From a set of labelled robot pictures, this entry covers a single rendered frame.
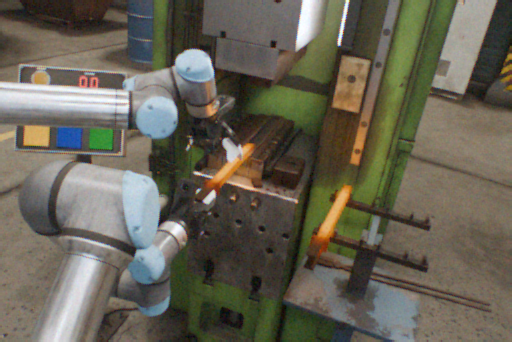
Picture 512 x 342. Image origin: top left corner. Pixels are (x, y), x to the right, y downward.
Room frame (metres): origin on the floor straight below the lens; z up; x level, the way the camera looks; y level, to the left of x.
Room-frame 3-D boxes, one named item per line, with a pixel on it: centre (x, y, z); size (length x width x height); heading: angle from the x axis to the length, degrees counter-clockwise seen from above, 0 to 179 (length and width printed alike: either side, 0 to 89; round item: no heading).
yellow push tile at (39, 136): (1.23, 0.74, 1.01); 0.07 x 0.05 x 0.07; 101
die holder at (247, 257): (1.51, -0.01, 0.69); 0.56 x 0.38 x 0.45; 166
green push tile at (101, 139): (1.27, 0.54, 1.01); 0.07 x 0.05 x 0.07; 101
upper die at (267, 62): (1.52, 0.04, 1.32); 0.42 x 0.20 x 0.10; 166
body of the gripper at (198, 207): (0.91, 0.18, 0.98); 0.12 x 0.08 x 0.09; 166
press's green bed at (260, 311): (1.51, -0.01, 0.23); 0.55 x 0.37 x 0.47; 166
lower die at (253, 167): (1.52, 0.04, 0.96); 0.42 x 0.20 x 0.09; 166
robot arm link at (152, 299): (0.75, 0.23, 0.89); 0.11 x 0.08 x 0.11; 84
